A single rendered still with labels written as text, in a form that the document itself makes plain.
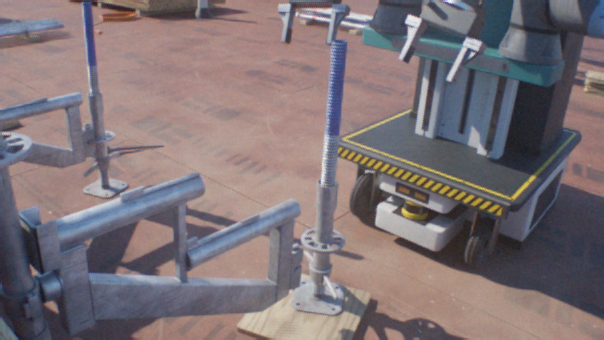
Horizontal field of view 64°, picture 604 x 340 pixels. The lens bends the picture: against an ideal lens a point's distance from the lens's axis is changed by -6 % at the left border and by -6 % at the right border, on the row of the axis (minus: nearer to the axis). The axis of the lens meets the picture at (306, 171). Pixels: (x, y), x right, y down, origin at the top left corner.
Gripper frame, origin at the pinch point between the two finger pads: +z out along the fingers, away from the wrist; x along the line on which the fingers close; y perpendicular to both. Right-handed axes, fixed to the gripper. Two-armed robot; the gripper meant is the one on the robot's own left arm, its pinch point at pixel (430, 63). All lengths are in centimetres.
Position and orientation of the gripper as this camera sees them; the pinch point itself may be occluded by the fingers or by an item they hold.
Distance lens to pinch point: 117.8
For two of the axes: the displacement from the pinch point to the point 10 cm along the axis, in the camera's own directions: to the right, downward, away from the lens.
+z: -4.3, 8.8, 2.2
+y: -6.4, -1.2, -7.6
